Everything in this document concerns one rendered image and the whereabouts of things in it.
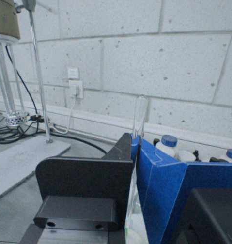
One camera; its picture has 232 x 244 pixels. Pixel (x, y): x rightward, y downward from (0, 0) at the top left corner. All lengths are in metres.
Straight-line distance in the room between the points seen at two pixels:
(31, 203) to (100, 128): 0.37
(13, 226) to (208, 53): 0.70
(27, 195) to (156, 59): 0.59
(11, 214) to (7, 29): 0.44
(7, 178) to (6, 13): 0.44
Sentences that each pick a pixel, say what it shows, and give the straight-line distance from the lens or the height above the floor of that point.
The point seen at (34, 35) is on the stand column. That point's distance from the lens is 0.56.
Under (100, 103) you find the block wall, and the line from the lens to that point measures 0.62.
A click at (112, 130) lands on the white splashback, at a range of 0.59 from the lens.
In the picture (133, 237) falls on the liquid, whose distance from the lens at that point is 0.21.
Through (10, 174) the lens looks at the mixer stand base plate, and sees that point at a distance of 0.52.
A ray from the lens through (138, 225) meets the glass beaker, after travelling 0.20.
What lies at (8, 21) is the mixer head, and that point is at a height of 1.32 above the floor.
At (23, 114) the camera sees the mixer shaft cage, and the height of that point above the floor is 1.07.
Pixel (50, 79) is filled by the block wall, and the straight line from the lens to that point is 0.81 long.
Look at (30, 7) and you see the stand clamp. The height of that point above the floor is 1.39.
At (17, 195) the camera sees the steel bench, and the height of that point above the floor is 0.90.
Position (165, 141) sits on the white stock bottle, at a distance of 0.41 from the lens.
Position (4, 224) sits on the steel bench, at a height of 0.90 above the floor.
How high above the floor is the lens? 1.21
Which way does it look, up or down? 21 degrees down
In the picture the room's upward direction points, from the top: 3 degrees clockwise
